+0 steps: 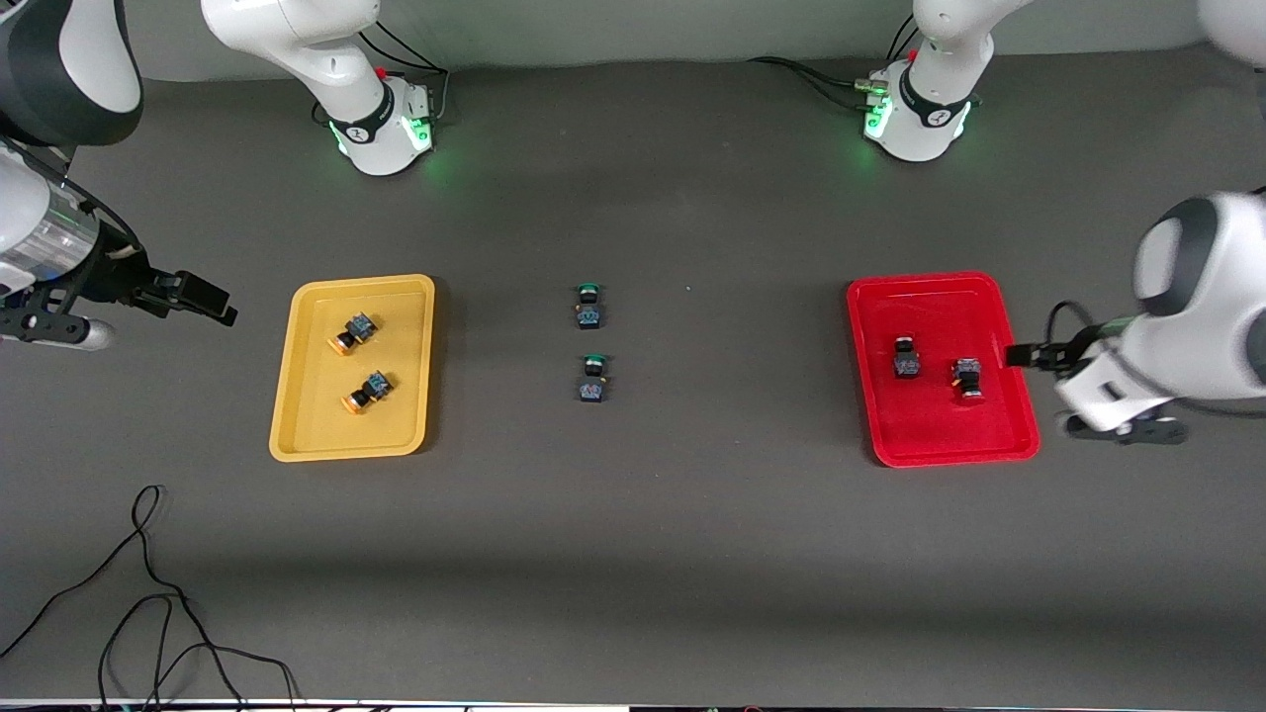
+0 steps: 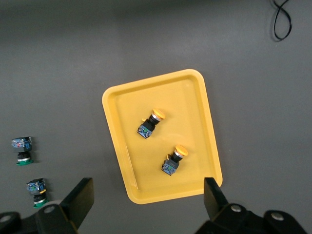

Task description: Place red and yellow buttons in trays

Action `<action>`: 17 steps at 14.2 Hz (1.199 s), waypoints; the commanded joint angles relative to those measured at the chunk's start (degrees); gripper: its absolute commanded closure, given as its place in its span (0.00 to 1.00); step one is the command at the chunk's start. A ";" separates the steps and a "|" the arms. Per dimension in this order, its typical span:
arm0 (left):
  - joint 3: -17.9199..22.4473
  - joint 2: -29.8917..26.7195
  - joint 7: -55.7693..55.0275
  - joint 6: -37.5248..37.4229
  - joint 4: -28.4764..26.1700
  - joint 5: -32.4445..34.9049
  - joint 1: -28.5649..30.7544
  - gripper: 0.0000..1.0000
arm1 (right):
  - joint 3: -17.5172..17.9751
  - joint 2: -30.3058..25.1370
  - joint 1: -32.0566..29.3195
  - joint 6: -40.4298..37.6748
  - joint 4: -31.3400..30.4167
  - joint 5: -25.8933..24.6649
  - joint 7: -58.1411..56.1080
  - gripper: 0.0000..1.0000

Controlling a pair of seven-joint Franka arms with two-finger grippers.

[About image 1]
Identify yellow push button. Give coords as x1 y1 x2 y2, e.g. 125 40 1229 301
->
342 371 395 415
329 311 380 355

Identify red plastic tray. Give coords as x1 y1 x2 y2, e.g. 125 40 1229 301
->
847 271 1041 468

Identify yellow plastic tray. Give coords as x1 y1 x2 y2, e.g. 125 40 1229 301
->
269 274 437 463

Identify black left arm wrist cable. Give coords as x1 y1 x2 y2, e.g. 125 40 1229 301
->
1046 300 1266 421

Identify black arm wrist cable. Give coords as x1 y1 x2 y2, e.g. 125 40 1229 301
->
1046 300 1266 421
0 138 139 260

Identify black right arm wrist cable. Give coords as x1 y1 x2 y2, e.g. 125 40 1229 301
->
0 138 139 260

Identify thin black loose cable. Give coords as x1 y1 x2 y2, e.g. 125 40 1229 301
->
0 484 300 712

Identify black right arm base cables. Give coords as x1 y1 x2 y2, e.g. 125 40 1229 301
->
358 18 452 128

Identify black arm base cables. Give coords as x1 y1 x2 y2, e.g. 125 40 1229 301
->
747 22 926 112
358 18 452 128

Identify black left arm base cables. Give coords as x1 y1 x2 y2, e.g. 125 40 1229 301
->
747 22 926 112

